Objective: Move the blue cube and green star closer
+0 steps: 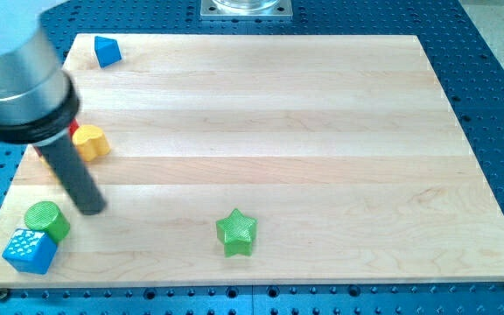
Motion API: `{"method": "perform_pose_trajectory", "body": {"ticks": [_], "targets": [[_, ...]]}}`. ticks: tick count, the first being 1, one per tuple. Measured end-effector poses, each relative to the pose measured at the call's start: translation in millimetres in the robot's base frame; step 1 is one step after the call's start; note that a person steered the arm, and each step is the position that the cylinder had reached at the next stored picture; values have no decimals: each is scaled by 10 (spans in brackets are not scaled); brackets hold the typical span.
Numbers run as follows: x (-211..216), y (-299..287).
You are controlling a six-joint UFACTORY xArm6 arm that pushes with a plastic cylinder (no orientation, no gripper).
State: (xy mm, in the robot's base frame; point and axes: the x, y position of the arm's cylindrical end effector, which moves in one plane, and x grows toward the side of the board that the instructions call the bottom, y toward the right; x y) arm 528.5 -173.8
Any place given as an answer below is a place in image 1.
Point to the green cylinder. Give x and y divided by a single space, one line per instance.
47 217

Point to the wooden board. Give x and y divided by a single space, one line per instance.
344 148

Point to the blue triangular prism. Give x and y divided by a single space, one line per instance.
107 51

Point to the metal base plate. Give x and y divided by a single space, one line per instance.
246 9

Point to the blue perforated table plate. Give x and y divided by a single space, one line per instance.
468 69

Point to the red block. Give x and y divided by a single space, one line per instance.
73 126

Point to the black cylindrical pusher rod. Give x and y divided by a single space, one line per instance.
69 168

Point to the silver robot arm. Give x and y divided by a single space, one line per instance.
37 98

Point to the blue cube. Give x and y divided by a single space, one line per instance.
30 251

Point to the green star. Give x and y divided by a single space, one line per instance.
237 233

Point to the yellow heart block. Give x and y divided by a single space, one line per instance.
90 141

